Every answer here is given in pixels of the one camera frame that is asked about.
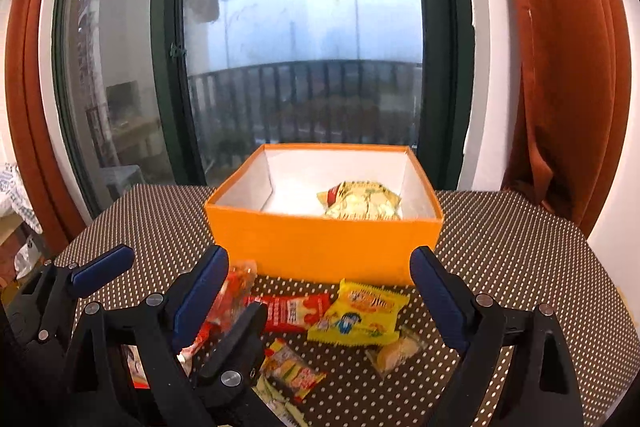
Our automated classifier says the red spicy strip snack bag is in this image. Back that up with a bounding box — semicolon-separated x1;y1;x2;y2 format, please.
178;260;257;373

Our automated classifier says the yellow crispy noodle snack bag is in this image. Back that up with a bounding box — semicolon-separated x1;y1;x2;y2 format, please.
307;280;410;347

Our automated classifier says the yellow honey butter chip bag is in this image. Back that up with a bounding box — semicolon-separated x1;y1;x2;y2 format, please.
317;181;401;221

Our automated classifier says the cartoon printed snack packet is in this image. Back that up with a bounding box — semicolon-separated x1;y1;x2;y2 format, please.
253;375;308;427

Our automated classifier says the small yellow red candy packet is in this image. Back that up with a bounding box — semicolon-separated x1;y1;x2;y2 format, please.
260;338;326;403

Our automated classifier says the red white snack packet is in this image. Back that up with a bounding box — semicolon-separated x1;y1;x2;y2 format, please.
244;293;331;333

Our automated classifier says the rust orange left curtain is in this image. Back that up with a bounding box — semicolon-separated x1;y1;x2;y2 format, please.
4;0;86;256

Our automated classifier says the rust orange curtain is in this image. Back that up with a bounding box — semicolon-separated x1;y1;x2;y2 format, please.
503;0;631;234
4;0;86;256

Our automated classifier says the brown polka dot tablecloth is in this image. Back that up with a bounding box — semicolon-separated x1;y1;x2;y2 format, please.
56;185;639;426

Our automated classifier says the small clear wrapped pastry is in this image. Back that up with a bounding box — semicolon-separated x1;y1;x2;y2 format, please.
366;326;426;378

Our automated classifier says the orange open cardboard box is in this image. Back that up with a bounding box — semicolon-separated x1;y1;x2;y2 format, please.
204;143;444;285

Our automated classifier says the dark balcony railing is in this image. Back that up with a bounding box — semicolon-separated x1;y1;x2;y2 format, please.
189;60;422;171

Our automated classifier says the rust orange right curtain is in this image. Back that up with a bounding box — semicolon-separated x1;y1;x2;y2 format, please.
503;0;631;234

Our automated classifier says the dark green window frame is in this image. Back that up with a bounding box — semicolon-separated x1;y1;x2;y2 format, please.
52;0;474;217

